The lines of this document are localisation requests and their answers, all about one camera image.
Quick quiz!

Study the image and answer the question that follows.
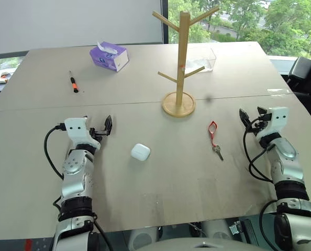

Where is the clear plastic container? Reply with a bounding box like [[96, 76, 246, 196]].
[[185, 47, 217, 73]]

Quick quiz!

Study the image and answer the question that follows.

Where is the purple tissue box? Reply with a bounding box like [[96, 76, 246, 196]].
[[89, 41, 130, 73]]

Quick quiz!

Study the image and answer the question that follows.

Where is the black office chair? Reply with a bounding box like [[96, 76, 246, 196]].
[[286, 41, 311, 106]]

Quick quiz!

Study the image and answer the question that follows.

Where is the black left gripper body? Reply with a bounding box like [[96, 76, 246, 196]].
[[88, 127, 112, 143]]

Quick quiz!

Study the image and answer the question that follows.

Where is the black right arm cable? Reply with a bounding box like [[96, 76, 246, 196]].
[[243, 117, 277, 184]]

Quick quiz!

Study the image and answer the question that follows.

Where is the orange and black screwdriver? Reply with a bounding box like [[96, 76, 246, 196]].
[[69, 70, 80, 94]]

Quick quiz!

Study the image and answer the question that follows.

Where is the silver key with red strap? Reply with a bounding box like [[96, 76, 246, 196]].
[[207, 120, 225, 162]]

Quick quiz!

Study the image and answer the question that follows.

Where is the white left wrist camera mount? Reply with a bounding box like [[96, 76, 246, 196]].
[[63, 116, 102, 151]]

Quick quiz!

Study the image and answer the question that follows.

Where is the grey robot torso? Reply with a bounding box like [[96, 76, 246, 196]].
[[126, 219, 253, 251]]

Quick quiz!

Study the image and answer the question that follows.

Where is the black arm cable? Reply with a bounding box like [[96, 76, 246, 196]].
[[243, 117, 277, 184], [43, 124, 67, 181]]

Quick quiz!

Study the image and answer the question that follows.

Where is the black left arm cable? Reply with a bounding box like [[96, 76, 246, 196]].
[[43, 124, 67, 181]]

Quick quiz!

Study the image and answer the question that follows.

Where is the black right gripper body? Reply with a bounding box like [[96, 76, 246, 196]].
[[249, 112, 273, 137]]

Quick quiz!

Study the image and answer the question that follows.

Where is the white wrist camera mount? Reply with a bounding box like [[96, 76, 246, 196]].
[[254, 106, 290, 142], [63, 116, 102, 151]]

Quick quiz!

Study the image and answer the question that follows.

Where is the white earbuds case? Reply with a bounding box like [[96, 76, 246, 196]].
[[130, 143, 152, 162]]

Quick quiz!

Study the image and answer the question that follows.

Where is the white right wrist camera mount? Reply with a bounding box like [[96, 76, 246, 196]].
[[254, 106, 290, 142]]

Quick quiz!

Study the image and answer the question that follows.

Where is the wooden tree-shaped hanger stand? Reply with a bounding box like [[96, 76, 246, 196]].
[[152, 5, 220, 119]]

